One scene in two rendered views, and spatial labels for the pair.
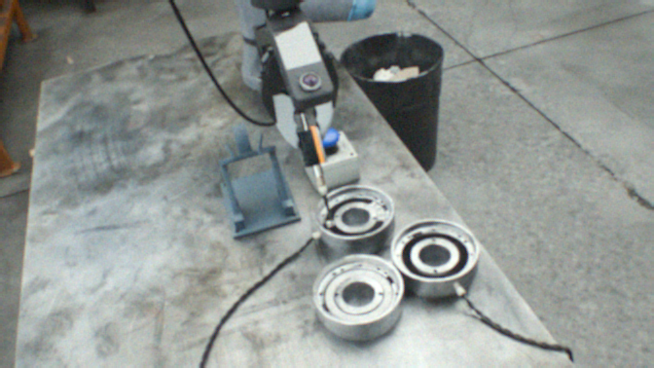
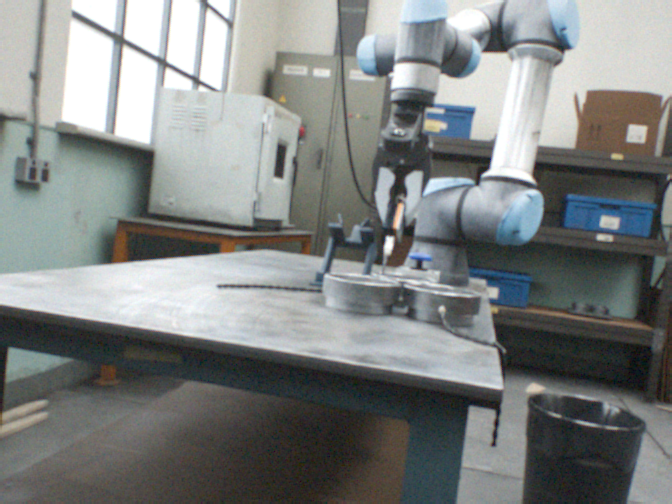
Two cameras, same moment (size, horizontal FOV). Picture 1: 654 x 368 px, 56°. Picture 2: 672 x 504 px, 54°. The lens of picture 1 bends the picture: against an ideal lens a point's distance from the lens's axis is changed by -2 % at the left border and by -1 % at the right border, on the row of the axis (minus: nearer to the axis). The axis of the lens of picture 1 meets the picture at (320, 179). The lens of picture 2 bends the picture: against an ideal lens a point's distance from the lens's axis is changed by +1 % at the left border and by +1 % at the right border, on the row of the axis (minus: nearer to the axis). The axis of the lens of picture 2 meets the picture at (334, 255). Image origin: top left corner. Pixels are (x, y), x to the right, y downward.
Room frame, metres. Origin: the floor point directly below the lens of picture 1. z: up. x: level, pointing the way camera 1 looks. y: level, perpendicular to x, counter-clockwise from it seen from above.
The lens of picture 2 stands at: (-0.36, -0.34, 0.93)
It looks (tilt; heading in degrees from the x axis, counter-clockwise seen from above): 4 degrees down; 24
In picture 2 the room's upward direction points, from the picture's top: 7 degrees clockwise
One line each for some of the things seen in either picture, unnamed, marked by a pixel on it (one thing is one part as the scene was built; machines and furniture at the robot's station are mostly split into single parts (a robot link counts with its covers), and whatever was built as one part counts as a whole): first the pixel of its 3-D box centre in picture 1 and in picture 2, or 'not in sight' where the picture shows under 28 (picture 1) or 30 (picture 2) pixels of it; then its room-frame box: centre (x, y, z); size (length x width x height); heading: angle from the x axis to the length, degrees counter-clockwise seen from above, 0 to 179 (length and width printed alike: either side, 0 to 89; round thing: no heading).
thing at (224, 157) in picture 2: not in sight; (234, 165); (2.62, 1.59, 1.10); 0.62 x 0.61 x 0.65; 12
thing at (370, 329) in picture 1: (359, 298); (361, 293); (0.48, -0.02, 0.82); 0.10 x 0.10 x 0.04
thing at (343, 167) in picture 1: (328, 158); (417, 281); (0.76, -0.02, 0.82); 0.08 x 0.07 x 0.05; 12
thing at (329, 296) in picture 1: (359, 299); not in sight; (0.48, -0.02, 0.82); 0.08 x 0.08 x 0.02
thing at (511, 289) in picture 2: not in sight; (489, 285); (4.20, 0.47, 0.56); 0.52 x 0.38 x 0.22; 99
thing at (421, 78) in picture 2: not in sight; (413, 83); (0.68, 0.01, 1.15); 0.08 x 0.08 x 0.05
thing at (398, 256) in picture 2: not in sight; (412, 263); (4.06, 0.99, 0.64); 0.49 x 0.40 x 0.37; 107
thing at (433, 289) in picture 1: (434, 260); (440, 304); (0.52, -0.12, 0.82); 0.10 x 0.10 x 0.04
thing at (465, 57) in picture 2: not in sight; (442, 52); (0.79, 0.00, 1.23); 0.11 x 0.11 x 0.08; 76
